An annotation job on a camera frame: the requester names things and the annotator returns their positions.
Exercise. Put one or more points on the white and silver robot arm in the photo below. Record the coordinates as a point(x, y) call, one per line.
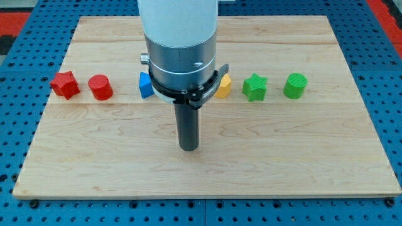
point(181, 41)

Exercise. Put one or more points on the yellow hexagon block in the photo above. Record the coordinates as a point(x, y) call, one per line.
point(224, 87)

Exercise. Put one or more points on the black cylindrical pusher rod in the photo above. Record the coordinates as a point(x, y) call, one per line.
point(187, 127)

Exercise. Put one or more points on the green star block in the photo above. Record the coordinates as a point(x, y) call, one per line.
point(255, 87)

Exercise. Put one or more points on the blue block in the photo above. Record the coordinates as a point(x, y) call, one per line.
point(145, 85)

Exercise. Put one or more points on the light wooden board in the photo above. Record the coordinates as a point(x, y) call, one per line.
point(322, 145)

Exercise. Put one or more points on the green cylinder block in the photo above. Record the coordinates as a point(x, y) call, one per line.
point(295, 85)

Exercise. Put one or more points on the red cylinder block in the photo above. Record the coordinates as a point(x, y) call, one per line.
point(100, 87)

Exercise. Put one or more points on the red star block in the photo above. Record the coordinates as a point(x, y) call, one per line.
point(64, 84)

